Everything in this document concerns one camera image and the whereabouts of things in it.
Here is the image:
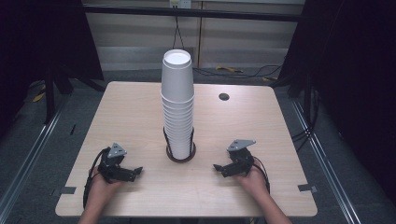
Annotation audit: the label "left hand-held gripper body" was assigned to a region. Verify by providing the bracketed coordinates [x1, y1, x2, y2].
[98, 142, 132, 183]

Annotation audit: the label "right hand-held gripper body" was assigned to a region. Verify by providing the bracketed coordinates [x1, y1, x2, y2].
[226, 138, 257, 177]

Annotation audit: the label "stack of white cups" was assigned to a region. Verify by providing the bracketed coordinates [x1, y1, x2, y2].
[160, 90, 196, 161]

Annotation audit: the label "person's left hand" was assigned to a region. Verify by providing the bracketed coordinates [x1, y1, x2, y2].
[88, 167, 126, 203]

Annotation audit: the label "person's right hand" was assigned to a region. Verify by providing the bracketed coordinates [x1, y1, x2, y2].
[234, 166, 271, 201]

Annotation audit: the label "grey tape strip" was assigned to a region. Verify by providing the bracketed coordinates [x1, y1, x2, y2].
[59, 186, 78, 196]
[297, 183, 318, 194]

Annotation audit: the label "yellow tool on floor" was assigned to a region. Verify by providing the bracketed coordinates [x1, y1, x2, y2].
[215, 64, 245, 75]

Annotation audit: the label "yellow tape piece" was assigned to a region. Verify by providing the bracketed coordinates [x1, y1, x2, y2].
[32, 84, 47, 104]

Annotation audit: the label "black curtain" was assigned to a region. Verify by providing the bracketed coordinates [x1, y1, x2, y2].
[0, 0, 106, 132]
[277, 0, 396, 204]

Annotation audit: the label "black horizontal bar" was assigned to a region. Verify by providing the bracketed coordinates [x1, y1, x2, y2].
[81, 4, 305, 23]

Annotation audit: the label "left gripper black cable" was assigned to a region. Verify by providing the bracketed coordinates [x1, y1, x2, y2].
[82, 147, 112, 210]

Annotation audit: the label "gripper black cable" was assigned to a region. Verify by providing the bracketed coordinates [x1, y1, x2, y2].
[251, 155, 272, 194]
[82, 147, 112, 210]

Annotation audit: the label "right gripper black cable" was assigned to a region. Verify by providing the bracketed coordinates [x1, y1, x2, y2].
[251, 155, 272, 194]

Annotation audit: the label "black cable bundle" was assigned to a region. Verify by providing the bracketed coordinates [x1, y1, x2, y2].
[290, 88, 321, 152]

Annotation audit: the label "metal floor rail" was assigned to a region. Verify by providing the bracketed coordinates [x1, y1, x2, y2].
[290, 98, 363, 224]
[0, 99, 68, 217]

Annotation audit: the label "black floor cables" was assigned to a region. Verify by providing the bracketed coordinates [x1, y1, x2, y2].
[192, 63, 285, 79]

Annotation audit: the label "black hanging power cable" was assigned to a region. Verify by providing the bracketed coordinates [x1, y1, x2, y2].
[172, 7, 187, 50]

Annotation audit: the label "white wall socket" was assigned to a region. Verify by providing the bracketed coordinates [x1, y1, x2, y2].
[169, 0, 192, 9]

